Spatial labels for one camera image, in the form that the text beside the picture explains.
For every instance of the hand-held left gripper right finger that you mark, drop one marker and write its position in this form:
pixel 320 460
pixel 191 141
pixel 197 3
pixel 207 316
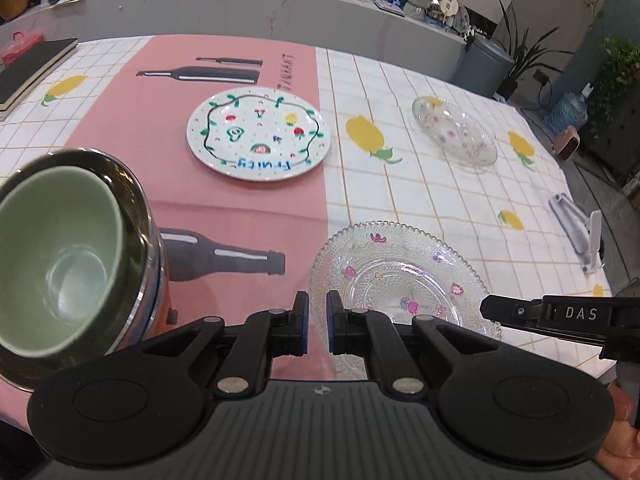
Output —
pixel 334 325

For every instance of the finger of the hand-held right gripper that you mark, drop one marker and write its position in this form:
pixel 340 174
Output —
pixel 515 311

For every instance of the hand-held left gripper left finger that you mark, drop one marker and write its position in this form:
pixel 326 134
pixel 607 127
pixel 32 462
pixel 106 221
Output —
pixel 300 325

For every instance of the floral glass plate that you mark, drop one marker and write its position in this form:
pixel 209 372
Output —
pixel 455 132
pixel 400 270

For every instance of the white painted plate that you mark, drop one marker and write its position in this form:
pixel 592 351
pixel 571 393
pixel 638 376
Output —
pixel 260 130

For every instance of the blue steel bowl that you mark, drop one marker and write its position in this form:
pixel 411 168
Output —
pixel 135 195

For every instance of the green ceramic bowl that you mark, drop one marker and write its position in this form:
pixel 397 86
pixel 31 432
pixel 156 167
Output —
pixel 60 260

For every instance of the person's right hand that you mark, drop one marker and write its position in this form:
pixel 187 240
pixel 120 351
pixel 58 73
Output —
pixel 620 440

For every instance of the white folding phone stand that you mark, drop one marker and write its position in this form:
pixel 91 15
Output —
pixel 570 220

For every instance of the pink bottle-print placemat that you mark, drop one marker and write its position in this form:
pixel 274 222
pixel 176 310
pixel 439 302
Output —
pixel 225 210

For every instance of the checked lemon tablecloth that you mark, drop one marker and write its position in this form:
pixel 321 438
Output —
pixel 425 200

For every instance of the small pink heater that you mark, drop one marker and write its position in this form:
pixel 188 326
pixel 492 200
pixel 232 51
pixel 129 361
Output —
pixel 567 145

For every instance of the blue water jug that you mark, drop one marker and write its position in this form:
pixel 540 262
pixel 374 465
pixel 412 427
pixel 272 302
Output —
pixel 565 112

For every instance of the long-leaf potted plant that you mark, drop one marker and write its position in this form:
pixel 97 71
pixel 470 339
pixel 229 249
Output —
pixel 507 90

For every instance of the grey round trash can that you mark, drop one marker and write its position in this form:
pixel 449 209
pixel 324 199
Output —
pixel 482 67

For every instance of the bushy green leafy plant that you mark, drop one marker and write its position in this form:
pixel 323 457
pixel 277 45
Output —
pixel 620 70

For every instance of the decorative glass dish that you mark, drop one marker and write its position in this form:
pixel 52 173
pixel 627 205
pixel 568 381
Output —
pixel 461 20

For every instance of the white round hand fan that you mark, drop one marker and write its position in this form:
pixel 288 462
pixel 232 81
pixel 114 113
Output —
pixel 447 2

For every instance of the grey woven basket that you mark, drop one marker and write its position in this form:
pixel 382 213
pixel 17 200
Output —
pixel 417 5

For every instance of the silver laptop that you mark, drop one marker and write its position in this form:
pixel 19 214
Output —
pixel 387 6

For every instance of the white marble television console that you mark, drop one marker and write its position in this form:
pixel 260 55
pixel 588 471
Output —
pixel 250 5

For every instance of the black notebook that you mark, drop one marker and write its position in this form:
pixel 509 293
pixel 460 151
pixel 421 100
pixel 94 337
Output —
pixel 30 70

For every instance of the pink storage box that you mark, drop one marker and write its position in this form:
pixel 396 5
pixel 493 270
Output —
pixel 22 46

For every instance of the wall power outlet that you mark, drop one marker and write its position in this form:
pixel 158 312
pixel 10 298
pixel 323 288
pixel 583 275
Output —
pixel 541 76

